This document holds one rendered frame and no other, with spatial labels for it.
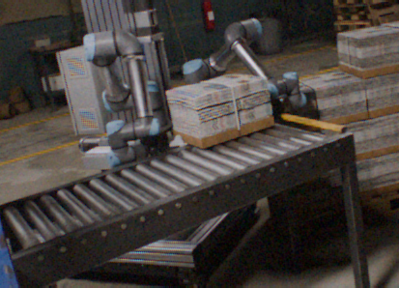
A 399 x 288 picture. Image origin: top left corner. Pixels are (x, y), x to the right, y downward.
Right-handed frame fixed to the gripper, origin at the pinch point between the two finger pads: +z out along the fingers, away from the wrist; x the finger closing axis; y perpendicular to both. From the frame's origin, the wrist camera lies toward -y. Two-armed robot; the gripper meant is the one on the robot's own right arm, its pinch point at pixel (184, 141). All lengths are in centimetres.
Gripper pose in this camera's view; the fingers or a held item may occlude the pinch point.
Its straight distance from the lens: 265.1
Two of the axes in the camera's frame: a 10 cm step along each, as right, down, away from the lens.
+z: 8.2, -2.5, 5.1
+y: -1.5, -9.6, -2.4
